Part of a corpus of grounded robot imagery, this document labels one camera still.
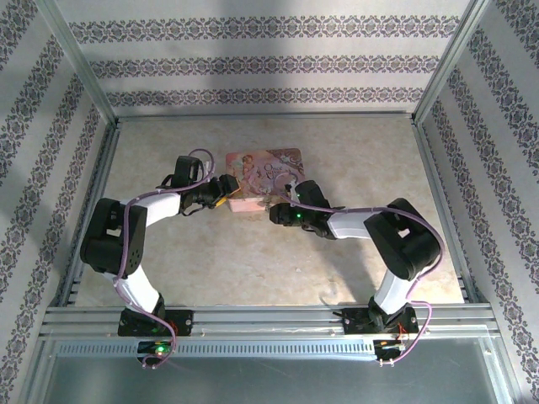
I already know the aluminium side rail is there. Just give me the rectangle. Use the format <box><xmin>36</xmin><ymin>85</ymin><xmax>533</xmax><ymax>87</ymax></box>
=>
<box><xmin>410</xmin><ymin>119</ymin><xmax>492</xmax><ymax>306</ymax></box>
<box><xmin>50</xmin><ymin>119</ymin><xmax>123</xmax><ymax>308</ymax></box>

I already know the aluminium corner post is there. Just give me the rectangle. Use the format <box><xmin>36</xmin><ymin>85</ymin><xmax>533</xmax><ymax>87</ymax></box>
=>
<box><xmin>40</xmin><ymin>0</ymin><xmax>120</xmax><ymax>123</ymax></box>
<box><xmin>411</xmin><ymin>0</ymin><xmax>494</xmax><ymax>124</ymax></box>

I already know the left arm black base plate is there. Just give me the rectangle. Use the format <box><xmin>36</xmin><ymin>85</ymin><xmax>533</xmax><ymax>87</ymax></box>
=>
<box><xmin>116</xmin><ymin>308</ymin><xmax>195</xmax><ymax>338</ymax></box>

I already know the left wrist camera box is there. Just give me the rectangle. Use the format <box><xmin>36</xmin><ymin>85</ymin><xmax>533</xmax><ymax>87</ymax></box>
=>
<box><xmin>171</xmin><ymin>154</ymin><xmax>205</xmax><ymax>188</ymax></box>

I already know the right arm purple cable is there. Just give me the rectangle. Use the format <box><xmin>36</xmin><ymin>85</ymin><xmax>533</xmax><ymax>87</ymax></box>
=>
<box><xmin>287</xmin><ymin>183</ymin><xmax>446</xmax><ymax>368</ymax></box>

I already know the aluminium rear rail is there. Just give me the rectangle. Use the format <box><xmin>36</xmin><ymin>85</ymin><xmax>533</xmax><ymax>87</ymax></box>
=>
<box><xmin>113</xmin><ymin>110</ymin><xmax>419</xmax><ymax>124</ymax></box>

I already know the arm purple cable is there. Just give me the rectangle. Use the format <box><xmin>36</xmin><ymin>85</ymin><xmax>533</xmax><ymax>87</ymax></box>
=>
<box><xmin>111</xmin><ymin>147</ymin><xmax>220</xmax><ymax>370</ymax></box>
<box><xmin>287</xmin><ymin>183</ymin><xmax>446</xmax><ymax>368</ymax></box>

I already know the wide aluminium mounting rail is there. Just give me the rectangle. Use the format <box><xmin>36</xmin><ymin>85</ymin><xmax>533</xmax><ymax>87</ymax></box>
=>
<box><xmin>38</xmin><ymin>305</ymin><xmax>499</xmax><ymax>338</ymax></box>

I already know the pink storybook tin box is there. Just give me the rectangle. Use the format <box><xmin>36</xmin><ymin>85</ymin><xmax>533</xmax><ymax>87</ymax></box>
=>
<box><xmin>224</xmin><ymin>146</ymin><xmax>306</xmax><ymax>215</ymax></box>

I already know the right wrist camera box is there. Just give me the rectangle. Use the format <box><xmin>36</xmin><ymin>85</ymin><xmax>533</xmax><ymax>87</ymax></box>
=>
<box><xmin>288</xmin><ymin>179</ymin><xmax>328</xmax><ymax>210</ymax></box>

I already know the grey metal sheet panel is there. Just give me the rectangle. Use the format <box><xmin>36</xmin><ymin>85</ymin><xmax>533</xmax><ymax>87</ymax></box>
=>
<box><xmin>24</xmin><ymin>336</ymin><xmax>521</xmax><ymax>404</ymax></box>

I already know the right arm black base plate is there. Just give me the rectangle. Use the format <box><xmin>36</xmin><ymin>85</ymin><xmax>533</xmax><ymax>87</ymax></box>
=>
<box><xmin>342</xmin><ymin>306</ymin><xmax>419</xmax><ymax>336</ymax></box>

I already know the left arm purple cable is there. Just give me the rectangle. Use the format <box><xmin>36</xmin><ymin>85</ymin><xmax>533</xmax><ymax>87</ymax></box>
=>
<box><xmin>111</xmin><ymin>147</ymin><xmax>220</xmax><ymax>370</ymax></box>

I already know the grey slotted cable duct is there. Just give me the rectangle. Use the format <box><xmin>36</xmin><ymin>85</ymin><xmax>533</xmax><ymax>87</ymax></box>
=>
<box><xmin>56</xmin><ymin>340</ymin><xmax>486</xmax><ymax>359</ymax></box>

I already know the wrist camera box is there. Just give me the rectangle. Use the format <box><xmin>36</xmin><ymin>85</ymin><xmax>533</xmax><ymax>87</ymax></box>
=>
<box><xmin>171</xmin><ymin>154</ymin><xmax>205</xmax><ymax>188</ymax></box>
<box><xmin>288</xmin><ymin>179</ymin><xmax>328</xmax><ymax>210</ymax></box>

